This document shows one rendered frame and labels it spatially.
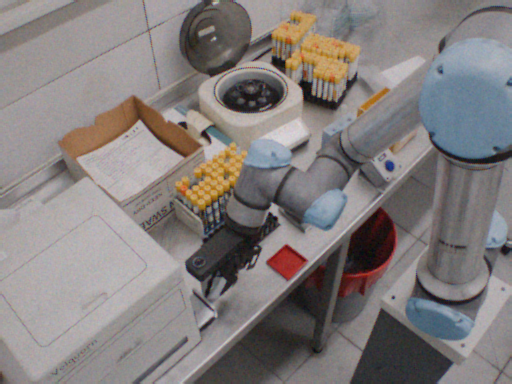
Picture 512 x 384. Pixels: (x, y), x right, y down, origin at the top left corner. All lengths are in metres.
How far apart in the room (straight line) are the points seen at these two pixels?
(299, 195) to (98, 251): 0.34
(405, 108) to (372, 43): 1.03
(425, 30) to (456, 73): 1.39
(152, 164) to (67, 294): 0.55
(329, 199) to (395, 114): 0.18
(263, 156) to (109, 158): 0.56
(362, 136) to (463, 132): 0.31
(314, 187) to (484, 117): 0.38
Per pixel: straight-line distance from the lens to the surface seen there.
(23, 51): 1.21
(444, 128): 0.57
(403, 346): 1.21
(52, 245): 0.86
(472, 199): 0.67
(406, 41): 1.85
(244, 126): 1.26
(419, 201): 2.47
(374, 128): 0.83
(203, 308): 1.03
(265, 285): 1.10
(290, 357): 1.97
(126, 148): 1.32
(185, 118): 1.36
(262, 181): 0.86
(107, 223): 0.86
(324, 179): 0.86
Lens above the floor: 1.83
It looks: 50 degrees down
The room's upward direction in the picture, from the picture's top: 1 degrees counter-clockwise
